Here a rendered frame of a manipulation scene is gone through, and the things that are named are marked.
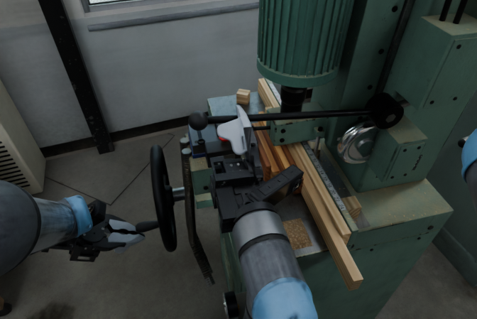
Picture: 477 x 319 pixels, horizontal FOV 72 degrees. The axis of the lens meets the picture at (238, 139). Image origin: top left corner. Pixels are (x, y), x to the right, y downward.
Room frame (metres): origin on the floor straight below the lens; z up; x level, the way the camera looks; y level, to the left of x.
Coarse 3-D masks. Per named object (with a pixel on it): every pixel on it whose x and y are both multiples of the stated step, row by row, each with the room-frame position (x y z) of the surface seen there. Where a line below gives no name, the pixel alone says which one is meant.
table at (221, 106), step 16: (256, 96) 0.91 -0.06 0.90; (208, 112) 0.89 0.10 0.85; (224, 112) 0.82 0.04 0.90; (256, 112) 0.82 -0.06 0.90; (288, 208) 0.45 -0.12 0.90; (304, 208) 0.45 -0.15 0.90; (304, 224) 0.41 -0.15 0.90; (320, 240) 0.37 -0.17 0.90; (304, 256) 0.34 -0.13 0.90; (320, 256) 0.35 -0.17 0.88
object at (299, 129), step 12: (276, 108) 0.66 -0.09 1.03; (312, 108) 0.66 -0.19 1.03; (276, 120) 0.61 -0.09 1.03; (288, 120) 0.61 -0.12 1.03; (300, 120) 0.61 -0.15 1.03; (312, 120) 0.62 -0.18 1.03; (324, 120) 0.62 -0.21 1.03; (276, 132) 0.59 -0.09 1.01; (288, 132) 0.60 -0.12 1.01; (300, 132) 0.61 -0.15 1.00; (312, 132) 0.62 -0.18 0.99; (324, 132) 0.62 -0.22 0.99; (276, 144) 0.59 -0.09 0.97
